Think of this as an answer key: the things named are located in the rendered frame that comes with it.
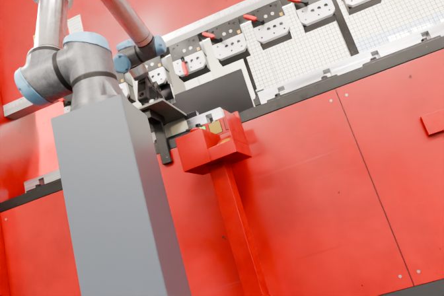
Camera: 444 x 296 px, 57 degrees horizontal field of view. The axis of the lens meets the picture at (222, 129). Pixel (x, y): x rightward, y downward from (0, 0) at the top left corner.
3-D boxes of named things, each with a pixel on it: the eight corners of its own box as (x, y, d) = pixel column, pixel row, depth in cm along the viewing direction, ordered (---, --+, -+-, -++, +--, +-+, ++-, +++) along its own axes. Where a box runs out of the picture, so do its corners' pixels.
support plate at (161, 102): (122, 115, 164) (121, 113, 164) (151, 129, 189) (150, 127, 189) (162, 100, 160) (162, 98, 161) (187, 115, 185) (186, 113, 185)
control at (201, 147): (183, 172, 137) (170, 123, 143) (203, 175, 152) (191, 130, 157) (236, 151, 131) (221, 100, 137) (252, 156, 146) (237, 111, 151)
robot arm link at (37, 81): (54, 73, 102) (63, -52, 132) (6, 95, 105) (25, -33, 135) (85, 98, 112) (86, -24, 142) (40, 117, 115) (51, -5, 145)
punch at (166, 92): (155, 109, 191) (150, 91, 194) (157, 110, 193) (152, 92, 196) (174, 101, 189) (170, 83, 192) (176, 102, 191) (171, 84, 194)
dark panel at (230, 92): (89, 200, 249) (76, 133, 262) (91, 200, 251) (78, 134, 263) (264, 137, 226) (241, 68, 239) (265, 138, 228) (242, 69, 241)
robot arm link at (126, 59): (131, 48, 157) (137, 41, 167) (106, 59, 159) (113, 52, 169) (141, 67, 160) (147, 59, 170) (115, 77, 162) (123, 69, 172)
